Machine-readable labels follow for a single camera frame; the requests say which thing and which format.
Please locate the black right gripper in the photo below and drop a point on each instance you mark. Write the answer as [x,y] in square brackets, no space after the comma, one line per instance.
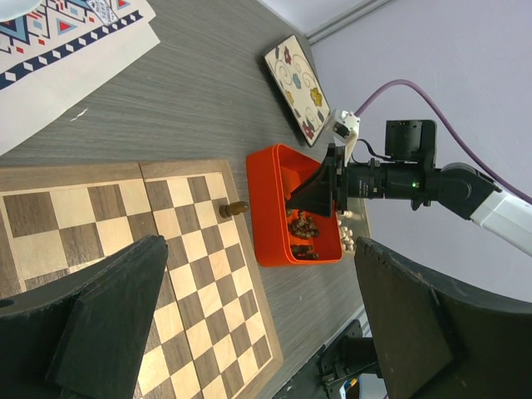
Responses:
[333,183]

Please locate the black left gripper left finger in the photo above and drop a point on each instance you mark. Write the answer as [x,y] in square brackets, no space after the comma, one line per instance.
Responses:
[83,335]

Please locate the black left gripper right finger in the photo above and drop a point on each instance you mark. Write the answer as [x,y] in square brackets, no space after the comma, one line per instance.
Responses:
[438,337]

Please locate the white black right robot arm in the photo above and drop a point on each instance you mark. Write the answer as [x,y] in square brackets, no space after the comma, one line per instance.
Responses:
[460,188]

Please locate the dark chess piece cluster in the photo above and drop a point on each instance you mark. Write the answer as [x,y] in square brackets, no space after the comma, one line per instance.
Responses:
[302,226]

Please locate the gold tray of light pieces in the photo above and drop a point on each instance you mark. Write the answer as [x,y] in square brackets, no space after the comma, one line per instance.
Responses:
[352,224]

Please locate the wooden chess board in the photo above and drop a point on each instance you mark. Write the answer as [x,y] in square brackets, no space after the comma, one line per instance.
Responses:
[212,334]

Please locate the orange plastic tray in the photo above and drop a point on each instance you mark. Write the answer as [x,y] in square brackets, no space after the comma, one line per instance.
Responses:
[273,173]

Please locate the floral square plate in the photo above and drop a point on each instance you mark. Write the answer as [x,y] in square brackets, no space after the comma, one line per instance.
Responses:
[295,78]

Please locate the patterned cloth placemat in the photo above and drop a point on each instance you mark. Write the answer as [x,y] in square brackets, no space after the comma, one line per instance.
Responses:
[56,53]

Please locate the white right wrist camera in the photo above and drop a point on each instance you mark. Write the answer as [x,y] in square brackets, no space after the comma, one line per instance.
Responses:
[345,128]

